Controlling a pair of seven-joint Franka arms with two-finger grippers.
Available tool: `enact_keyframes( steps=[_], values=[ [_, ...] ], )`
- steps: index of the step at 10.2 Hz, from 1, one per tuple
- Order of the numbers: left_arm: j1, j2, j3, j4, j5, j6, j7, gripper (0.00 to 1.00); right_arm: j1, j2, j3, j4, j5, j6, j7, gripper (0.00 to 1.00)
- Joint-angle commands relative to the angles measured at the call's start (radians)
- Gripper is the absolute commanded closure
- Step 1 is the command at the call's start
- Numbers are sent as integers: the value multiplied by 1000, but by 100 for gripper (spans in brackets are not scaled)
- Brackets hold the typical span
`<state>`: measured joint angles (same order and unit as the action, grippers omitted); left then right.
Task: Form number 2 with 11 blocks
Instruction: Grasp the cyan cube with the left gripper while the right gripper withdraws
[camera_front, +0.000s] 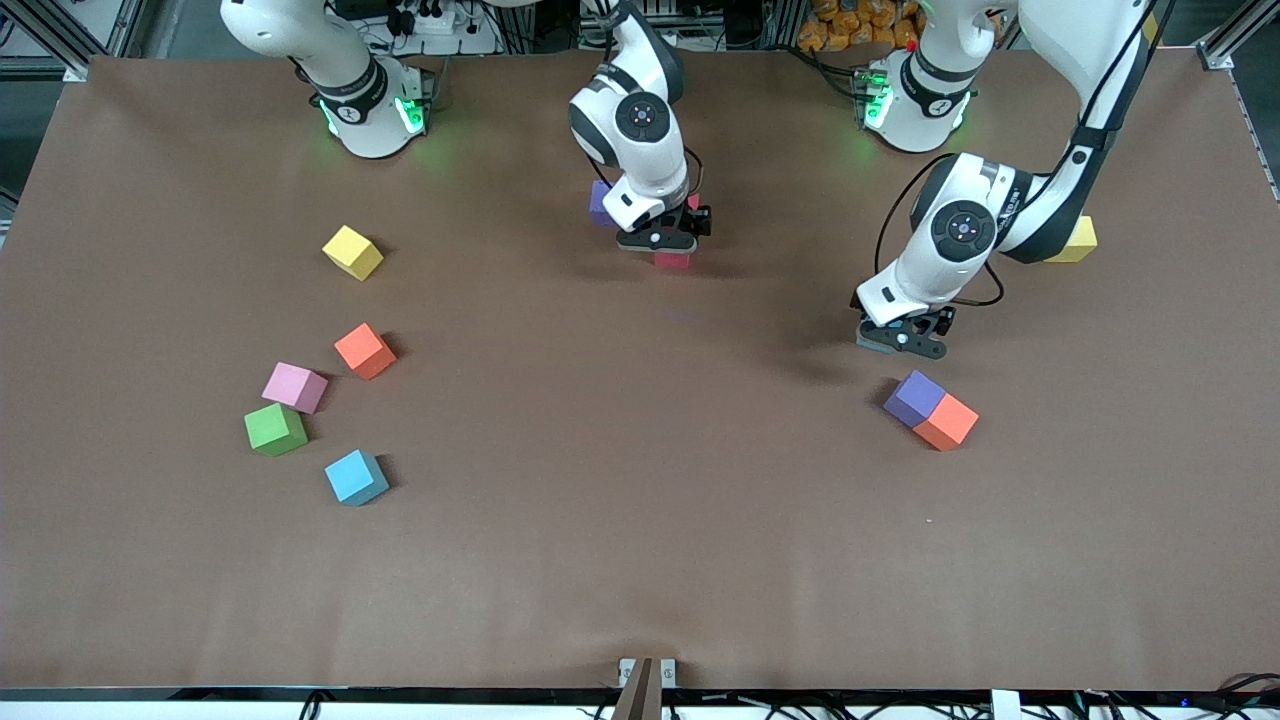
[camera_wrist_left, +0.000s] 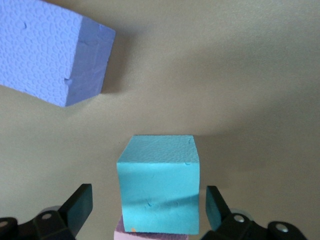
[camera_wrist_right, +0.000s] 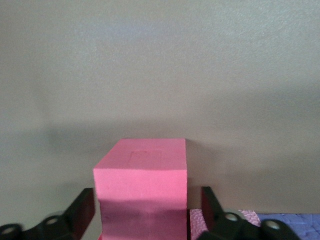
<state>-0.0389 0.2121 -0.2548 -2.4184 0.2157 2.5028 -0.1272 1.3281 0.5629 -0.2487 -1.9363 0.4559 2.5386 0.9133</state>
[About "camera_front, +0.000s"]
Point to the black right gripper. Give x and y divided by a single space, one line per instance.
699 217

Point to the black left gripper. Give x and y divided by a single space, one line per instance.
943 318

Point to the purple foam cube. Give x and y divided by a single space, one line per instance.
600 203
914 398

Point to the orange foam cube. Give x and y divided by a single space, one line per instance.
946 421
365 351

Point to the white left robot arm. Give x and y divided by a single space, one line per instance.
905 285

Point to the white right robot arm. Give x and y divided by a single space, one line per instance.
640 160

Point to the yellow foam cube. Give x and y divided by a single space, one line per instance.
352 252
1083 240

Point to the bag of orange items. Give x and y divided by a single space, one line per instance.
860 25

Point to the large white power strip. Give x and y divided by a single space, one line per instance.
440 25

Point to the white tag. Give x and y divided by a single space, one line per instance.
1005 705

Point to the pink foam cube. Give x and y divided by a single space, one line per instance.
295 388

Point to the green foam cube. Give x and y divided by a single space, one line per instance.
275 429

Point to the aluminium frame post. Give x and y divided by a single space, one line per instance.
785 22
515 25

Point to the aluminium table edge rail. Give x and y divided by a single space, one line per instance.
1252 130

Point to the aluminium frame strut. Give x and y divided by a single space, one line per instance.
55 40
1235 35

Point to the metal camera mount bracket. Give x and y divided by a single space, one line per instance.
647 672

